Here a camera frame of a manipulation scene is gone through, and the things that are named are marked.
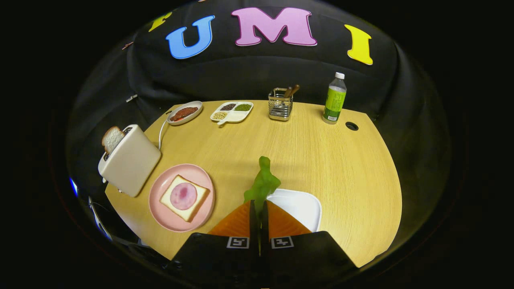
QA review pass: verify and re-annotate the beige round plate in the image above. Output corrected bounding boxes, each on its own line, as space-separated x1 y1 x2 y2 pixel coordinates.
167 101 203 126

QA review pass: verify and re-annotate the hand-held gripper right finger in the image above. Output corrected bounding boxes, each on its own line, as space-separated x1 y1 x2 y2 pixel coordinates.
260 199 358 283

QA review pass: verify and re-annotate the green label plastic bottle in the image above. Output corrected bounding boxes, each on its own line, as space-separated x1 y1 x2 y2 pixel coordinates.
322 72 347 125

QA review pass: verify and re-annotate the white toaster cable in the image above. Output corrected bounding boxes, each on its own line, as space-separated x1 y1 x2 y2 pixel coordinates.
158 112 173 151

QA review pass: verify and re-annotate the white divided tray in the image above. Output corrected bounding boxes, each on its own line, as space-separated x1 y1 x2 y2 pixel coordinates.
210 101 254 126

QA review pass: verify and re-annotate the bread slice under ham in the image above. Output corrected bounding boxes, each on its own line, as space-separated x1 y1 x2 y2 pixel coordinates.
160 175 211 223

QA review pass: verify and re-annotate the white rounded rectangular plate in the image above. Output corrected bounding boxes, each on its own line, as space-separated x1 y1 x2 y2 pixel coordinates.
266 189 322 233

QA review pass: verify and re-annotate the pink ham slice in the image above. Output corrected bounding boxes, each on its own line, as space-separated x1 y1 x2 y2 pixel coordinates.
170 183 198 211

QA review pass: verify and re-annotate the black backdrop cloth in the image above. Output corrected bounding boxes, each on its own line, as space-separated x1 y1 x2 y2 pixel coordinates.
66 0 452 241

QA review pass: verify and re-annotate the white toaster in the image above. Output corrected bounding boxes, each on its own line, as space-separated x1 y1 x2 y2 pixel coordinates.
98 124 162 197

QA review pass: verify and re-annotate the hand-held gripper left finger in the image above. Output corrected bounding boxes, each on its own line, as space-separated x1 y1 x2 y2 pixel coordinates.
171 199 261 282

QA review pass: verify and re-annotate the pink round plate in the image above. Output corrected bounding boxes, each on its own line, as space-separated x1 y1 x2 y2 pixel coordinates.
149 163 216 233

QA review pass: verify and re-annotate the plain toast bread slice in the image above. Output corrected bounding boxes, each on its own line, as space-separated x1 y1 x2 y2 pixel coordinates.
102 126 126 155

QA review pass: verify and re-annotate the brown meat steak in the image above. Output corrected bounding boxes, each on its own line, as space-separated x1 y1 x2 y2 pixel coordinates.
170 106 199 122

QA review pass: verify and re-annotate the metal wire holder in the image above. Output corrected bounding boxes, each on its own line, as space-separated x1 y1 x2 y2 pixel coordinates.
268 88 293 122

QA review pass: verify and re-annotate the green lettuce leaf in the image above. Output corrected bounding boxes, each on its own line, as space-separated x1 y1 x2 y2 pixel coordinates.
244 156 281 213

